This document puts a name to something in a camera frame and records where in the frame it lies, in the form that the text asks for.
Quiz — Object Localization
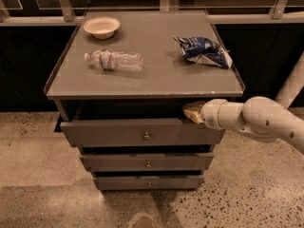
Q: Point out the grey top drawer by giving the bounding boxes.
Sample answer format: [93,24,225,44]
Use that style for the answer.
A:
[61,119,225,147]

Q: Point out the blue crumpled chip bag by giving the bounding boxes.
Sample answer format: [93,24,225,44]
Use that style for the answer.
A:
[174,36,233,68]

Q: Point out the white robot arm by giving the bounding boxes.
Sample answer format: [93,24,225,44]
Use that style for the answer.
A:
[182,53,304,153]

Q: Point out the grey drawer cabinet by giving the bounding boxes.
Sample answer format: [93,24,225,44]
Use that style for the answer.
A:
[45,10,244,180]

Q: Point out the grey middle drawer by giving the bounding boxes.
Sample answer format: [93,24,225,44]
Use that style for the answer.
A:
[80,153,214,172]

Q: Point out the grey drawer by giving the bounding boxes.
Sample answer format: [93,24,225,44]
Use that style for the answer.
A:
[80,153,214,172]
[94,175,204,191]
[61,119,225,147]

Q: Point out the grey bottom drawer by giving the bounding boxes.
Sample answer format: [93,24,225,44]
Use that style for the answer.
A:
[94,175,204,191]

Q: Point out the clear plastic water bottle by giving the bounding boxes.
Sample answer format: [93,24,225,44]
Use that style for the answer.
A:
[84,49,143,72]

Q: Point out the metal glass railing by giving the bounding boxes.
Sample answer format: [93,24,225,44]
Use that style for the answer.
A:
[0,0,304,26]

